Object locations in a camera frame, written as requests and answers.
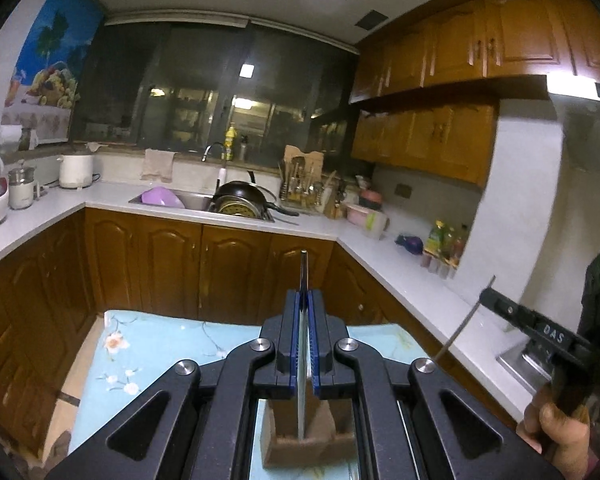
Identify beige hanging towel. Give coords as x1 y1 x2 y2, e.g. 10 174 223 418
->
141 149 177 183

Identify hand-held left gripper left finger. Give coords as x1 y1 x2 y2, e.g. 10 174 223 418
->
45 290 301 480

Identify metal steamer basket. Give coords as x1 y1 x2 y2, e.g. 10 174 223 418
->
217 199 261 217

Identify wooden base cabinets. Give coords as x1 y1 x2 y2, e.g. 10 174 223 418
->
0 207 521 461

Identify white paper roll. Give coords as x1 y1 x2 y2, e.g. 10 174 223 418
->
0 125 24 154

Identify wooden knife block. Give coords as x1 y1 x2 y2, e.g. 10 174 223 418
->
325 180 349 220

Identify dark kitchen window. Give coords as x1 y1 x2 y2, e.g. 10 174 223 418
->
70 22 359 171

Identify white electric cooker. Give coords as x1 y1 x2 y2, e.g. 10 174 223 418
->
59 154 95 190

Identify range hood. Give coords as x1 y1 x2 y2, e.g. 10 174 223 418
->
547 72 600 106

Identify metal utensil rack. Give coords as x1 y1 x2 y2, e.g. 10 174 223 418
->
279 157 326 213

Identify tall wooden wall cabinets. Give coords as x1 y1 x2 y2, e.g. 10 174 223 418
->
349 0 600 106

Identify wooden cutting board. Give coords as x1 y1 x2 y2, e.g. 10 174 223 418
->
284 145 325 181

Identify pink lidded container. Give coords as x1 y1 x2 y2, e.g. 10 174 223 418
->
346 203 381 231

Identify red sauce bottle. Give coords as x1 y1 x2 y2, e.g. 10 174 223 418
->
452 225 469 266

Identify blue floral tablecloth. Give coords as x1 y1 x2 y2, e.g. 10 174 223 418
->
67 310 426 480

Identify person's right hand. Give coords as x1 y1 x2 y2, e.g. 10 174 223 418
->
516 382 594 480

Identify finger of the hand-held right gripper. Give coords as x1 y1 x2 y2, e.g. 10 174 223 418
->
480 287 589 367

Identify yellow label bottle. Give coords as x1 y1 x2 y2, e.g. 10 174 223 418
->
426 220 446 256

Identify stainless steel sink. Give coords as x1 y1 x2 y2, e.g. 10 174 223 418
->
128 187 276 223

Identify ceiling vent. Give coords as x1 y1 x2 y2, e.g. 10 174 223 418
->
355 10 388 31

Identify tropical fruit wall poster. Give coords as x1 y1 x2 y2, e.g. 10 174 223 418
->
2 0 106 143

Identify purple plastic basin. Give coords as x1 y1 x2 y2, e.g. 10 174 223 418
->
141 186 186 209

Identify black wok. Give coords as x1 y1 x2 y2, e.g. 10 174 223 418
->
214 180 301 218

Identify short wooden wall cabinets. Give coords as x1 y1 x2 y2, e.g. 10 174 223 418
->
352 102 499 188

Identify wooden utensil holder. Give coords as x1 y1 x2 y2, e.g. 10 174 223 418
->
261 379 357 467

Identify bamboo chopstick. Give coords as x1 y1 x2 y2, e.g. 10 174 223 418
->
434 275 497 362

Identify chrome kitchen faucet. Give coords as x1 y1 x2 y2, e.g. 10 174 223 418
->
202 142 230 196

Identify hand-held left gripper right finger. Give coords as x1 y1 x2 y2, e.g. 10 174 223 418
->
307 290 563 480

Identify clear plastic pitcher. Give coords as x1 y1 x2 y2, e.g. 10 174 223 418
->
365 210 390 241

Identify blue purple bag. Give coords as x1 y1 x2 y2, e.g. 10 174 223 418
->
395 234 425 255

